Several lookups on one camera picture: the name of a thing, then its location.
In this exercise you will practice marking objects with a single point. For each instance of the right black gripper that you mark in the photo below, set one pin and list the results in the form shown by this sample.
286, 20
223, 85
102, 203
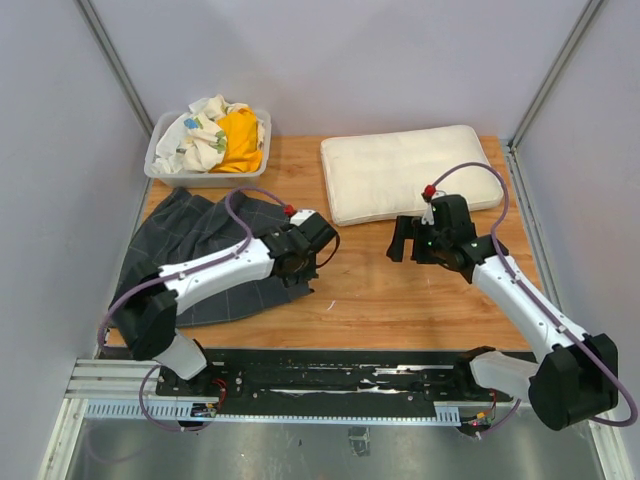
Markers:
407, 227

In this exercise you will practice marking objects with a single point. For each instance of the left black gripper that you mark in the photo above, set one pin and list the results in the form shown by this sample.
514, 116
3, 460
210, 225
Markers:
305, 275

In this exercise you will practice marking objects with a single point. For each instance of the cream white pillow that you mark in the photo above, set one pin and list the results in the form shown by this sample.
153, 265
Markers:
380, 176

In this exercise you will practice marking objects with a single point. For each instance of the dark grey checked pillowcase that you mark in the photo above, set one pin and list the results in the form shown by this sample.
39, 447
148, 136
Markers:
185, 226

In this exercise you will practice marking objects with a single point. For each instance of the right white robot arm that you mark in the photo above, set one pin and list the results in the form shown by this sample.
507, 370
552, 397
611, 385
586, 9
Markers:
573, 373

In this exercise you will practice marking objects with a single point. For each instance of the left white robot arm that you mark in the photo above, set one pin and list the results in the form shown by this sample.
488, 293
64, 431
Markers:
145, 310

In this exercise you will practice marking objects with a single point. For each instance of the yellow cloth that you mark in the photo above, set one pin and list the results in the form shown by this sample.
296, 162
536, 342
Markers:
243, 154

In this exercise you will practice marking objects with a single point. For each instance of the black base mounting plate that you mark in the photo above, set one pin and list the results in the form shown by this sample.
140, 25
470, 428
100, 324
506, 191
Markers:
329, 385

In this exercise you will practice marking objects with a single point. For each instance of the white patterned cloth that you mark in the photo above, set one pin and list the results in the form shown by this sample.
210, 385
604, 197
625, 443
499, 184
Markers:
194, 142

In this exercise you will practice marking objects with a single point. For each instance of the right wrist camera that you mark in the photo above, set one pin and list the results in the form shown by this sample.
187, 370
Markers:
427, 217

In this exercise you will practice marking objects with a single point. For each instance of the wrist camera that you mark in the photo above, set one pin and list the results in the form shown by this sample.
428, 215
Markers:
300, 216
427, 217

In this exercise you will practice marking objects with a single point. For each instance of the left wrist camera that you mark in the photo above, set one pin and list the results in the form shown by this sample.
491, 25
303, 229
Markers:
300, 216

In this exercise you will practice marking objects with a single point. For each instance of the grey slotted cable duct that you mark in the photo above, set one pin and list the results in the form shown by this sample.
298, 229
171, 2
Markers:
166, 411

